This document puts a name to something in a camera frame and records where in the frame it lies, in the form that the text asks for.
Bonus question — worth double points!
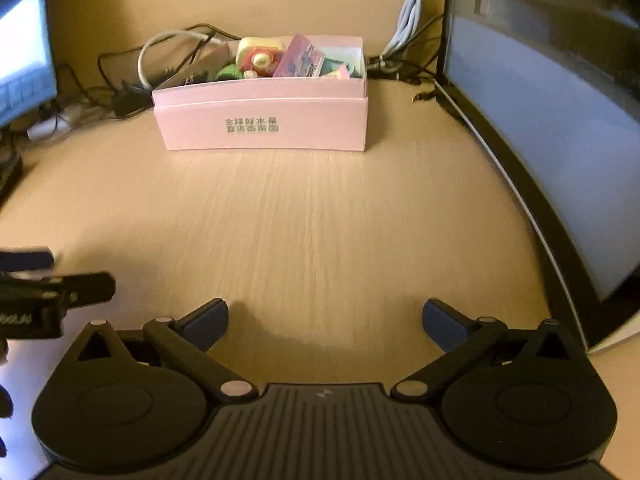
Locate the red toy camera keychain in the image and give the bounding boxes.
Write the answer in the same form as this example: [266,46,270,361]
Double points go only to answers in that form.
[235,37,286,79]

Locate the black keyboard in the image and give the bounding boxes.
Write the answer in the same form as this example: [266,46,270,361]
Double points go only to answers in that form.
[0,154,24,205]

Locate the curved monitor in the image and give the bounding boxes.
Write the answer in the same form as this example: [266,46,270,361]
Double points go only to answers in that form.
[0,0,58,127]

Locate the black power adapter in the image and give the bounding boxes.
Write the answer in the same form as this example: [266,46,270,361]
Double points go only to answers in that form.
[111,80,153,119]

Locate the pink cardboard box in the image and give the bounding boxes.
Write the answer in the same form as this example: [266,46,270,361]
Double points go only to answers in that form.
[152,35,369,152]

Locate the colourful toys in box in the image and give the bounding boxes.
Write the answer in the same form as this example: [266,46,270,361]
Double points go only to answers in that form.
[207,47,361,81]

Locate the black cable bundle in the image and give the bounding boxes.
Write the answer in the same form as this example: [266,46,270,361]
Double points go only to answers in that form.
[49,22,241,122]

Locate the white thick cable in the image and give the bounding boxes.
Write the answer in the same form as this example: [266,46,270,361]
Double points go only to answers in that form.
[136,28,227,92]

